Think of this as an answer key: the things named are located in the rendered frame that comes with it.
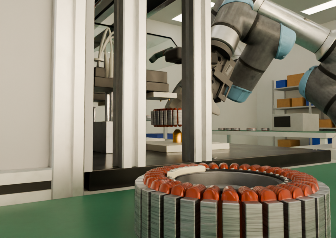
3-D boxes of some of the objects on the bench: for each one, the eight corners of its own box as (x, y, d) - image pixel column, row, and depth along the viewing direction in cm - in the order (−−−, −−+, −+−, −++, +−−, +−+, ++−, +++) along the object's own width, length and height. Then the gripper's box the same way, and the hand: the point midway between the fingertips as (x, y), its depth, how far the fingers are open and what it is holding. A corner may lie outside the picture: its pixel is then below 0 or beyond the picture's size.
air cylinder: (116, 149, 57) (117, 121, 57) (133, 152, 51) (134, 121, 51) (91, 150, 54) (91, 121, 55) (106, 154, 48) (106, 120, 48)
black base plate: (158, 144, 109) (158, 138, 109) (331, 161, 56) (331, 149, 56) (18, 149, 84) (18, 141, 84) (89, 192, 30) (89, 170, 30)
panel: (19, 142, 85) (21, 40, 86) (94, 171, 29) (97, -113, 31) (14, 142, 84) (17, 39, 86) (82, 172, 29) (87, -118, 30)
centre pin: (178, 142, 62) (178, 129, 62) (184, 142, 60) (184, 129, 60) (171, 142, 61) (171, 129, 61) (176, 143, 59) (176, 129, 59)
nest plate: (185, 145, 71) (185, 140, 71) (229, 149, 58) (229, 143, 58) (129, 147, 63) (129, 141, 63) (166, 153, 50) (166, 145, 50)
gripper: (262, 55, 62) (229, 139, 56) (206, 69, 78) (175, 136, 72) (237, 30, 58) (199, 117, 52) (183, 50, 74) (149, 118, 68)
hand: (176, 120), depth 61 cm, fingers closed on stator, 13 cm apart
